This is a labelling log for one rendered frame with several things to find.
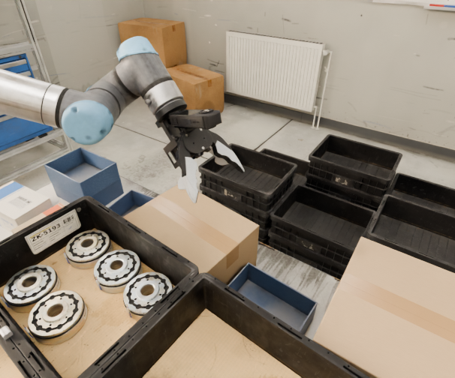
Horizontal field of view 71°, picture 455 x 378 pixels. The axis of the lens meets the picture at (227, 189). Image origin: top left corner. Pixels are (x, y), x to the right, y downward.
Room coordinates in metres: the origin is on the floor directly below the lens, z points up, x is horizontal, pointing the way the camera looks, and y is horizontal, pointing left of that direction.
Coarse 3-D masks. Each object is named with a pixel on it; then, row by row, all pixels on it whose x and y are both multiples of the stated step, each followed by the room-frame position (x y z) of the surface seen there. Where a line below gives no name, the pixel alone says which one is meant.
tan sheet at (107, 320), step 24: (48, 264) 0.51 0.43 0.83; (144, 264) 0.51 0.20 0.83; (0, 288) 0.44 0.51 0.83; (72, 288) 0.44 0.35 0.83; (96, 288) 0.44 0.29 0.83; (96, 312) 0.38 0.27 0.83; (120, 312) 0.38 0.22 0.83; (96, 336) 0.33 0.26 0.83; (120, 336) 0.33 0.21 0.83; (48, 360) 0.28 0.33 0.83; (72, 360) 0.28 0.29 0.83
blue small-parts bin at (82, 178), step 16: (64, 160) 1.00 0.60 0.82; (80, 160) 1.05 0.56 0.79; (96, 160) 1.01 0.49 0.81; (112, 160) 0.96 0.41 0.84; (64, 176) 0.88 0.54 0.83; (80, 176) 0.96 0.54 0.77; (96, 176) 0.88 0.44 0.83; (112, 176) 0.93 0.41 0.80; (80, 192) 0.84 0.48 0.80; (96, 192) 0.87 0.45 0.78
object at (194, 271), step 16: (64, 208) 0.60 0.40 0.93; (32, 224) 0.54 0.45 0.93; (128, 224) 0.54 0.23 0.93; (176, 256) 0.46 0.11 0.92; (192, 272) 0.41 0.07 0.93; (176, 288) 0.37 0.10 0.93; (160, 304) 0.33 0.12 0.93; (0, 320) 0.30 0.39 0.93; (144, 320) 0.30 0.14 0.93; (16, 336) 0.28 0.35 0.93; (128, 336) 0.28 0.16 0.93; (32, 352) 0.26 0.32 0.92; (112, 352) 0.25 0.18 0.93; (48, 368) 0.23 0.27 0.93; (96, 368) 0.23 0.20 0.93
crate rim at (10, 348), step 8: (0, 328) 0.29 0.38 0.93; (0, 336) 0.28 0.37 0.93; (0, 344) 0.26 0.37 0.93; (8, 344) 0.26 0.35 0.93; (8, 352) 0.25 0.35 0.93; (16, 352) 0.25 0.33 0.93; (16, 360) 0.24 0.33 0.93; (24, 360) 0.24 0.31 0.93; (24, 368) 0.23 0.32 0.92; (32, 368) 0.23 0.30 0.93; (24, 376) 0.21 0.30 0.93; (32, 376) 0.21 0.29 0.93
